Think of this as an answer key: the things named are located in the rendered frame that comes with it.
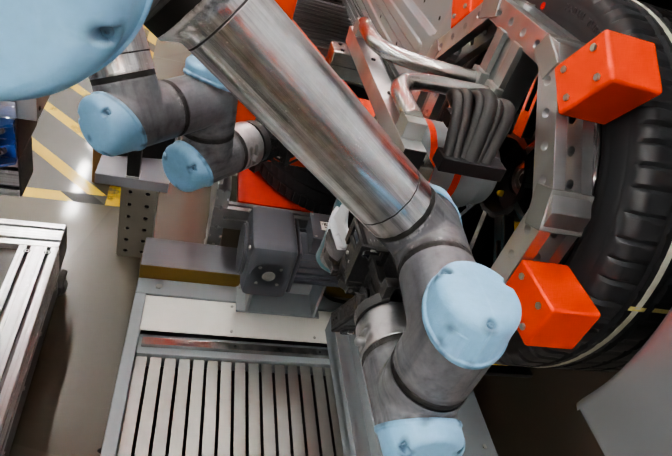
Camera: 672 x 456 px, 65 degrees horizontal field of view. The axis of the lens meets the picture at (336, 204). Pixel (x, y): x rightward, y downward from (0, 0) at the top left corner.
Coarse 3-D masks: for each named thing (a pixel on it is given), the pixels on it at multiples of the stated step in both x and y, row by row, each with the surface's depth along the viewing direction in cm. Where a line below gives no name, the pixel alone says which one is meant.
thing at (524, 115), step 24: (528, 96) 90; (528, 120) 90; (504, 144) 99; (528, 144) 89; (600, 144) 71; (528, 168) 88; (504, 192) 100; (528, 192) 88; (480, 216) 120; (504, 216) 92; (480, 240) 100; (504, 240) 91; (576, 240) 72
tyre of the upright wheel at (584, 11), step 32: (544, 0) 86; (576, 0) 79; (608, 0) 74; (576, 32) 78; (640, 32) 69; (608, 128) 69; (640, 128) 64; (608, 160) 68; (640, 160) 64; (608, 192) 68; (640, 192) 64; (608, 224) 67; (640, 224) 64; (576, 256) 71; (608, 256) 66; (640, 256) 65; (608, 288) 67; (640, 288) 68; (608, 320) 70; (640, 320) 72; (512, 352) 81; (544, 352) 76; (576, 352) 77; (608, 352) 77
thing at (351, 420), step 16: (336, 336) 144; (336, 352) 142; (336, 368) 140; (352, 368) 140; (336, 384) 138; (352, 384) 136; (336, 400) 136; (352, 400) 132; (352, 416) 128; (352, 432) 123; (352, 448) 121; (368, 448) 123
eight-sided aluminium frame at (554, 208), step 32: (512, 0) 83; (448, 32) 100; (480, 32) 92; (512, 32) 79; (544, 32) 72; (544, 64) 70; (416, 96) 110; (544, 96) 70; (544, 128) 69; (576, 128) 69; (544, 160) 68; (576, 160) 68; (544, 192) 66; (576, 192) 67; (544, 224) 66; (576, 224) 67; (512, 256) 72; (544, 256) 71
